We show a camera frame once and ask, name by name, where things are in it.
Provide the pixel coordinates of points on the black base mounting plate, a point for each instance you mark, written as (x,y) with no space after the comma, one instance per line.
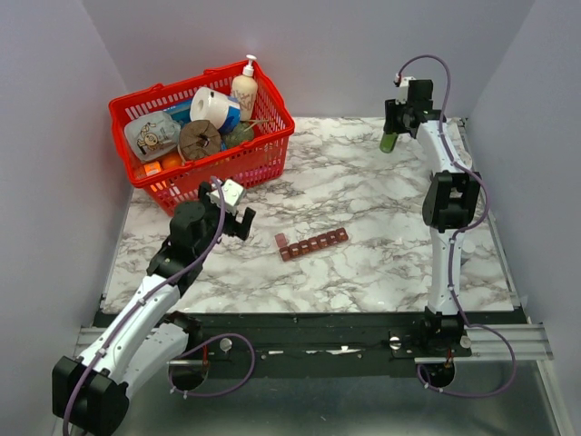
(226,337)

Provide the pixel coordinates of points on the white toilet paper roll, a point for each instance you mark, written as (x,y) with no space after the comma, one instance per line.
(221,110)

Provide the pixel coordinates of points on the camouflage tape roll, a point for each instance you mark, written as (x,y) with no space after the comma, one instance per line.
(465,157)

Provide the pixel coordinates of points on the white cartoon pouch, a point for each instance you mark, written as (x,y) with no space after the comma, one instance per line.
(152,136)

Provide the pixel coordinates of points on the orange fruit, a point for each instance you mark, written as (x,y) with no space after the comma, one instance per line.
(171,160)

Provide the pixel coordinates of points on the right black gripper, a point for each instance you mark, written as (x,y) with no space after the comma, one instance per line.
(389,124)

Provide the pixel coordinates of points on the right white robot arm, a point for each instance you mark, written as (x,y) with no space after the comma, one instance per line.
(447,210)

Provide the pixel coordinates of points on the white lotion pump bottle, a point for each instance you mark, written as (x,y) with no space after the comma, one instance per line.
(244,88)

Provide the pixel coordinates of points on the blue package in basket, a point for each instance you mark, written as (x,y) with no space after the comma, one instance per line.
(180,112)

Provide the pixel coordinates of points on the orange small box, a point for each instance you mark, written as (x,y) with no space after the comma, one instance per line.
(152,168)

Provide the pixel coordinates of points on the aluminium rail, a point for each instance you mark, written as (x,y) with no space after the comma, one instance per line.
(520,342)

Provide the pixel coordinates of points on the brown weekly pill organizer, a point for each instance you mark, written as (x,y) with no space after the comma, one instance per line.
(291,251)

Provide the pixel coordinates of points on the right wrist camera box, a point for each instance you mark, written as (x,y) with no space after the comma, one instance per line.
(402,83)

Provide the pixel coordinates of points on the brown paper roll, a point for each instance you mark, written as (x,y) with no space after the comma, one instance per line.
(199,139)

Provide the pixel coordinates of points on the green round vegetable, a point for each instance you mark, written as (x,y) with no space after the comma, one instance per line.
(241,133)

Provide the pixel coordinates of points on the red plastic shopping basket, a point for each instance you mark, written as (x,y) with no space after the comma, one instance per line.
(248,164)

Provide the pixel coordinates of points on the green pill bottle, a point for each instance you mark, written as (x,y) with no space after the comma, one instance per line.
(388,142)

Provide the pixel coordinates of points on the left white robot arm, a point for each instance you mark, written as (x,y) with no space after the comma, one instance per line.
(93,391)

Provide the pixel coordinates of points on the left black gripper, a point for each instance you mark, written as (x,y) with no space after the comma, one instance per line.
(241,229)

